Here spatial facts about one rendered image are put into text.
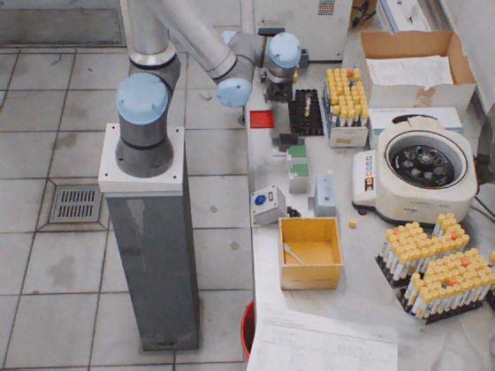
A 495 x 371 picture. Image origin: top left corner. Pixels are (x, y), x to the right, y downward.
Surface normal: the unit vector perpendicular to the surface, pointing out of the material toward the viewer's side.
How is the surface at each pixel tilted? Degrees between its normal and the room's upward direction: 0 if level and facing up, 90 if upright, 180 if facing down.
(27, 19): 90
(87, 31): 91
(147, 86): 8
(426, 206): 90
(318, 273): 90
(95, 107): 0
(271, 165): 0
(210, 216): 0
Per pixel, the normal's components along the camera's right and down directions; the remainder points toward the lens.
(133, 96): 0.08, -0.54
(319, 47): 0.04, 0.76
